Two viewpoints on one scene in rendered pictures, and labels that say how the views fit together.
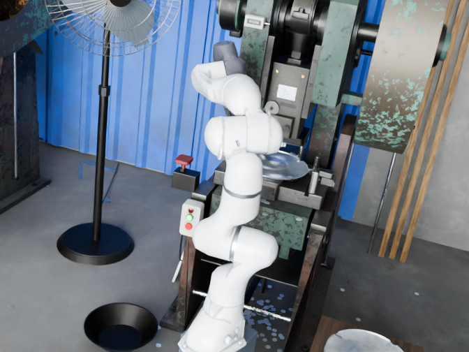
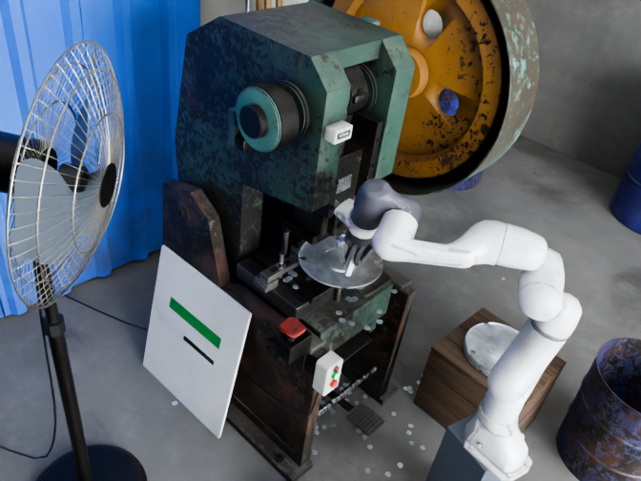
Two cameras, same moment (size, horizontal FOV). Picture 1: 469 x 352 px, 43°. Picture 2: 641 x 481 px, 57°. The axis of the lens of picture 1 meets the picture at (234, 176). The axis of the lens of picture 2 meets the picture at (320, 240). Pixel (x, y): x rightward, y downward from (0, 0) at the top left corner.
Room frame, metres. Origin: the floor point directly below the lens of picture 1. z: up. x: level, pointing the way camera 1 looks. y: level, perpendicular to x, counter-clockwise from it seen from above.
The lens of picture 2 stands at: (1.57, 1.33, 2.02)
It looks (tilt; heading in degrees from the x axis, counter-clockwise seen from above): 36 degrees down; 296
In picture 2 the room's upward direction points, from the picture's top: 9 degrees clockwise
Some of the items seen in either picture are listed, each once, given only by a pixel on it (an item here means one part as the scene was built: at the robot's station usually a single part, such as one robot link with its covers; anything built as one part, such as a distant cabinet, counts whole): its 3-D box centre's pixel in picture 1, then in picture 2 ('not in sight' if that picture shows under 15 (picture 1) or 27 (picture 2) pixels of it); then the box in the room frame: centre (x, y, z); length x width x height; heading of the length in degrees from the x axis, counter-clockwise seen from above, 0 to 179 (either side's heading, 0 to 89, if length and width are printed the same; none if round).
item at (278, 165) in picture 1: (271, 163); (341, 260); (2.19, -0.14, 0.78); 0.29 x 0.29 x 0.01
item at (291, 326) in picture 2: (183, 166); (291, 334); (2.16, 0.21, 0.72); 0.07 x 0.06 x 0.08; 167
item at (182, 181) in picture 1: (185, 191); (292, 355); (2.16, 0.19, 0.62); 0.10 x 0.06 x 0.20; 77
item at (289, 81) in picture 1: (287, 96); (332, 185); (2.27, -0.16, 1.04); 0.17 x 0.15 x 0.30; 167
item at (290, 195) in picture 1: (274, 176); (311, 265); (2.31, -0.17, 0.68); 0.45 x 0.30 x 0.06; 77
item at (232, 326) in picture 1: (216, 320); (502, 433); (1.50, -0.01, 0.52); 0.22 x 0.19 x 0.14; 152
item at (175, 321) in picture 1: (217, 195); (226, 323); (2.51, 0.06, 0.45); 0.92 x 0.12 x 0.90; 167
